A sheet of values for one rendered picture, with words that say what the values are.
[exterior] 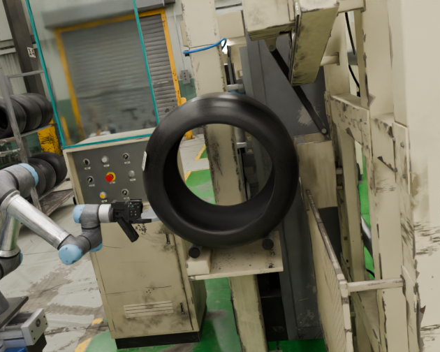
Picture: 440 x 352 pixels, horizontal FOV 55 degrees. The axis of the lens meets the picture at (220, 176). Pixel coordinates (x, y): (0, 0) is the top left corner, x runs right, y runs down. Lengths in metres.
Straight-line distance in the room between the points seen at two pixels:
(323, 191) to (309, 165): 0.13
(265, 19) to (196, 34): 0.68
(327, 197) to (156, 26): 9.46
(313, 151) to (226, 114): 0.51
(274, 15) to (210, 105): 0.41
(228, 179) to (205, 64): 0.51
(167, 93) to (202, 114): 9.52
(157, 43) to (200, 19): 9.15
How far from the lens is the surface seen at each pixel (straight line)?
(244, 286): 2.12
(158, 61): 10.99
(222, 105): 1.47
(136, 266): 2.54
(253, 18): 1.22
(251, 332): 2.25
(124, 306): 2.69
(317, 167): 1.84
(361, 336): 2.24
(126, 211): 1.70
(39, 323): 2.07
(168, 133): 1.49
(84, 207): 1.77
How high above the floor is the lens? 1.56
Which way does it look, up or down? 14 degrees down
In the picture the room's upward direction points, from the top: 10 degrees counter-clockwise
